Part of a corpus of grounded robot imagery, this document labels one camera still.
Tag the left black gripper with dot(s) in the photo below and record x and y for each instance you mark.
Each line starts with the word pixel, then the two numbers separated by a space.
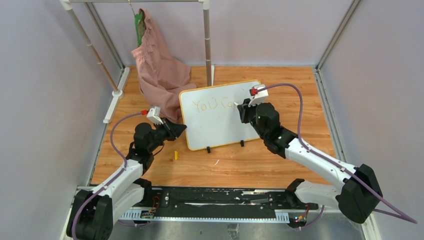
pixel 173 130

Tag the yellow framed whiteboard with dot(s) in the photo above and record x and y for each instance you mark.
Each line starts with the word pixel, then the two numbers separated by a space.
pixel 211 115

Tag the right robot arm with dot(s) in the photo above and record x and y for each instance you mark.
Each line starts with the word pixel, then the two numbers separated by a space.
pixel 353 190

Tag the aluminium frame post left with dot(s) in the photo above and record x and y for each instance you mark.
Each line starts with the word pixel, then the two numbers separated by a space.
pixel 96 18

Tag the aluminium frame post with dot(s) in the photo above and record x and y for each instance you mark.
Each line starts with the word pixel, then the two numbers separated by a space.
pixel 96 18
pixel 321 83

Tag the aluminium frame post right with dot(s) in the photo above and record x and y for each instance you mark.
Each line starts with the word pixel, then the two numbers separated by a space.
pixel 321 83

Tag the pink cloth garment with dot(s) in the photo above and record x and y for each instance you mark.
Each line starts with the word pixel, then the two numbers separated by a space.
pixel 161 76

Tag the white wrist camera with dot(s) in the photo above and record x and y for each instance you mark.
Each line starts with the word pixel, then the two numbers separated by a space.
pixel 153 115
pixel 259 95

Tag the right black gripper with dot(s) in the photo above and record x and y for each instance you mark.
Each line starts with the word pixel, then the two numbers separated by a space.
pixel 245 109

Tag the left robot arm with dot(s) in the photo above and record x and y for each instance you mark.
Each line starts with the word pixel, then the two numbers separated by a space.
pixel 112 188

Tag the green clothes hanger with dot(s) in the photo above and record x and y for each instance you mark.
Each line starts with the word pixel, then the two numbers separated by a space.
pixel 139 22

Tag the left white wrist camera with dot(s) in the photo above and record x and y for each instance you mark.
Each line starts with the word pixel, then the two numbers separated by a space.
pixel 153 115

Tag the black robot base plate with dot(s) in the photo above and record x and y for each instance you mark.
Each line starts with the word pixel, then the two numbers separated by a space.
pixel 142 204

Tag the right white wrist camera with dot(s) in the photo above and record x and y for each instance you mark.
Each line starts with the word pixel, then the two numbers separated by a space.
pixel 259 95

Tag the white clothes rack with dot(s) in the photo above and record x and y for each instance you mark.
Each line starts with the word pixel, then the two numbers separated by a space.
pixel 118 88

